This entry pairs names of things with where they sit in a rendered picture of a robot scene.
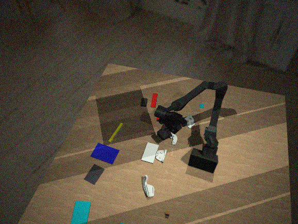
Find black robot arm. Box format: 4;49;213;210
154;81;227;160

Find blue flat rectangular plate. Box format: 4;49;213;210
90;143;119;164

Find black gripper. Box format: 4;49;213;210
157;117;187;140

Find red flat bar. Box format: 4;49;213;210
151;93;157;108

